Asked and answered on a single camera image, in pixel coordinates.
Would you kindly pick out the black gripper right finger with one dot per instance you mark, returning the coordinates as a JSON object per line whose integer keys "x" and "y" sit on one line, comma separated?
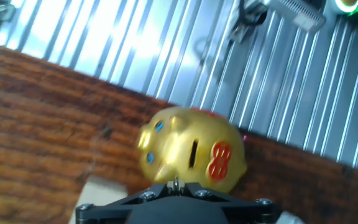
{"x": 244, "y": 208}

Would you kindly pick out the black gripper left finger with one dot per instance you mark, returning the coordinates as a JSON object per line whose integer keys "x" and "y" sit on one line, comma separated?
{"x": 113, "y": 208}

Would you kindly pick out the golden piggy bank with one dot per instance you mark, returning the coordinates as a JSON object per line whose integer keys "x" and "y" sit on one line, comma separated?
{"x": 179, "y": 146}

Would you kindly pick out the silver depth camera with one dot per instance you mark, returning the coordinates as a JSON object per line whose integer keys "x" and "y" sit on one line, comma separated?
{"x": 297, "y": 12}

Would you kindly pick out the light wooden cube block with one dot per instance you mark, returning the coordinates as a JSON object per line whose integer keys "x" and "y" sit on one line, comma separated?
{"x": 98, "y": 193}

